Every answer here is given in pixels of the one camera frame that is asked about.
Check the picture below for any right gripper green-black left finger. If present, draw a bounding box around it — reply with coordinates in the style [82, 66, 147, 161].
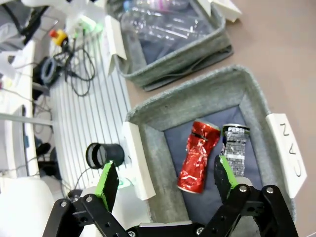
[42, 160, 129, 237]

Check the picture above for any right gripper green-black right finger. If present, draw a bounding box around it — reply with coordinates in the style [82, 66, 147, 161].
[204, 155, 300, 237]

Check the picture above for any crushed red can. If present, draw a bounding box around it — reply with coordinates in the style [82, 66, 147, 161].
[176, 119, 221, 195]

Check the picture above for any crushed silver black Pepsi can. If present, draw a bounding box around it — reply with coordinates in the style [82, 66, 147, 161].
[221, 123, 251, 177]

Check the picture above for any clear plastic bottle without label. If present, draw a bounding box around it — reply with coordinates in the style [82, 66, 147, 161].
[120, 8, 214, 50]

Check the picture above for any paper sign reading CAN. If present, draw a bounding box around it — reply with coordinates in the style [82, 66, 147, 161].
[121, 121, 157, 201]

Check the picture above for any white card on can basket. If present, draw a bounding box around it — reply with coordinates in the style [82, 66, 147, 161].
[266, 113, 308, 199]

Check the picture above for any grey fabric basket for cans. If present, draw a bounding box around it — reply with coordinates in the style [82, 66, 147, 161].
[125, 65, 297, 237]

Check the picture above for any grey fabric basket for plastic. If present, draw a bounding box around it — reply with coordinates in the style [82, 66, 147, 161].
[108, 0, 234, 92]

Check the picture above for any white card on plastic basket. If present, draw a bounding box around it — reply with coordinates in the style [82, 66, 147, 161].
[197, 0, 243, 24]

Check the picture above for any paper sign reading PLASTIC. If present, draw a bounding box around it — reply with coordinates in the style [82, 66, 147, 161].
[103, 15, 128, 76]

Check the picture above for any yellow red emergency stop button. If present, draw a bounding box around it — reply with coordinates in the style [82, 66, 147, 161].
[48, 29, 69, 47]

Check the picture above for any plastic bottle with pink label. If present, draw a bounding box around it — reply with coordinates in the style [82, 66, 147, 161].
[123, 0, 192, 13]

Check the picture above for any black camera lens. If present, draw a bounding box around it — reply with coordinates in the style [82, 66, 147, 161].
[85, 142, 125, 171]

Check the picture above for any white slatted aluminium base plate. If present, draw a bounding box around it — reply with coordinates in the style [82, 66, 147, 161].
[48, 32, 133, 196]

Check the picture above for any black coiled ring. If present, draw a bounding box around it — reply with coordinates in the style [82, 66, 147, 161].
[40, 57, 62, 86]

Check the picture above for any black cable tangle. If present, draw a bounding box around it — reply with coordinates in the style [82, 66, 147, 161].
[52, 37, 97, 98]

